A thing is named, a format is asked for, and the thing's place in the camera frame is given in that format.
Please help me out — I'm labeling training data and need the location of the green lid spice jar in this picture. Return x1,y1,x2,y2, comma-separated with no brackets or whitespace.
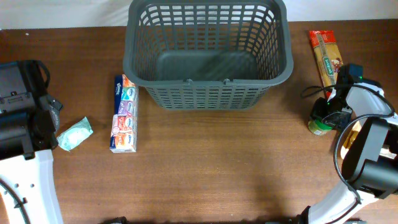
308,119,333,136

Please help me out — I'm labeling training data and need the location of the glutinous rice bag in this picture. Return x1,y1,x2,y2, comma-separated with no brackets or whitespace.
340,121,362,159

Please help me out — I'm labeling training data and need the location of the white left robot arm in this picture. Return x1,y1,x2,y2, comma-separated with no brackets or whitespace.
1,60,63,223

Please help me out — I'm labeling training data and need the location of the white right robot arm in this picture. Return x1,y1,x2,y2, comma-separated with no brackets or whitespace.
294,63,397,223

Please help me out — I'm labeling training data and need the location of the red yellow spaghetti pack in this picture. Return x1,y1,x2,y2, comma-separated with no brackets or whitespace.
308,30,343,87

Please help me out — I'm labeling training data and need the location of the green wet wipes packet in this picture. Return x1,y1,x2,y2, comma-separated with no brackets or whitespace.
57,117,93,152

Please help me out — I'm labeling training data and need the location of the Kleenex tissue multipack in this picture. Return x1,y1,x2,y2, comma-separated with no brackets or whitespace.
109,74,139,153

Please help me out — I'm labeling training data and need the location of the grey plastic basket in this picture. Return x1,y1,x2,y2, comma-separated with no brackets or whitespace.
123,0,294,110

